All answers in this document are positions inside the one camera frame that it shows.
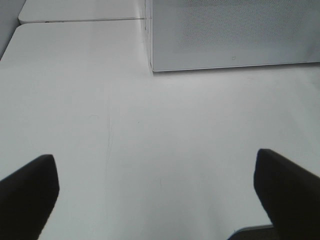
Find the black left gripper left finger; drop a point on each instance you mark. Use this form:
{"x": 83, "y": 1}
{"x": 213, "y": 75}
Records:
{"x": 27, "y": 199}

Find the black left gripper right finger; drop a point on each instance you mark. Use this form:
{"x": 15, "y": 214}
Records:
{"x": 289, "y": 194}

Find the white microwave door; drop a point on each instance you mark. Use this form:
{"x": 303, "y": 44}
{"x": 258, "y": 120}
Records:
{"x": 209, "y": 34}

